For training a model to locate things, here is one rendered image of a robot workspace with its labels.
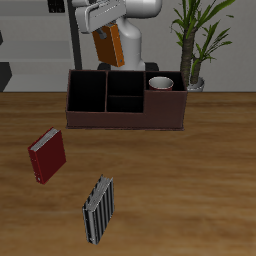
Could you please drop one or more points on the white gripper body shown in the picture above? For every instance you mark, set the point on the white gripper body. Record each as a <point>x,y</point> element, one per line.
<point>100,15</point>

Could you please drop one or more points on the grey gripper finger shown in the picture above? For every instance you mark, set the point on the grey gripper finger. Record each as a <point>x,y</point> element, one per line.
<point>102,33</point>

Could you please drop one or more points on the orange book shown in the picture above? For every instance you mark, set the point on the orange book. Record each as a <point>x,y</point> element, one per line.
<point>108,50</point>

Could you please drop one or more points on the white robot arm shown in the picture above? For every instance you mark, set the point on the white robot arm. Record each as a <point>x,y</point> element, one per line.
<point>132,43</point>

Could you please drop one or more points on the red mug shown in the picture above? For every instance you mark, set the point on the red mug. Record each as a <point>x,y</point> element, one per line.
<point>161,84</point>

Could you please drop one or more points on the dark brown desk caddy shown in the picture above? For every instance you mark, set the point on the dark brown desk caddy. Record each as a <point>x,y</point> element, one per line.
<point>163,110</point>

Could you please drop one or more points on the red book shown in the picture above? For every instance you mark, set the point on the red book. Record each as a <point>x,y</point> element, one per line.
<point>49,156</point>

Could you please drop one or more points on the black and grey striped book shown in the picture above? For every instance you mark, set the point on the black and grey striped book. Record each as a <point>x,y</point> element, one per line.
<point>99,210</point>

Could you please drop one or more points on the green pot plant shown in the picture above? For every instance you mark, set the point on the green pot plant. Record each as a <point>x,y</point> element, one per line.
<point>188,50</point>

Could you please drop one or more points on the black vertical post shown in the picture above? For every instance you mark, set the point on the black vertical post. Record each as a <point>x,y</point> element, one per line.
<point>76,46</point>

